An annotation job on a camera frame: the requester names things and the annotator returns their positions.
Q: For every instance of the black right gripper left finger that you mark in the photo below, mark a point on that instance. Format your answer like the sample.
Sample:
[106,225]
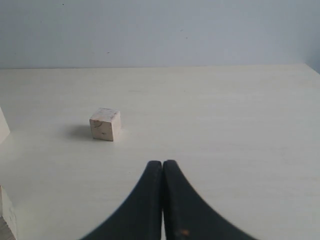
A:
[139,217]

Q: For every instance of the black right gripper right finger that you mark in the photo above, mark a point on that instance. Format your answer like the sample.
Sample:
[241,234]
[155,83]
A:
[187,216]

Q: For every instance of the medium wooden cube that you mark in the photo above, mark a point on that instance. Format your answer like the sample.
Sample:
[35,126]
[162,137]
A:
[8,222]

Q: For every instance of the large wooden cube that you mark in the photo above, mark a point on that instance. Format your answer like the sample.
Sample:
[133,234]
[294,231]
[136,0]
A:
[4,128]

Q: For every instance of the small wooden cube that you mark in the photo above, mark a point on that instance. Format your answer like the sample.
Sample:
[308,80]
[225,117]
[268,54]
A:
[105,124]

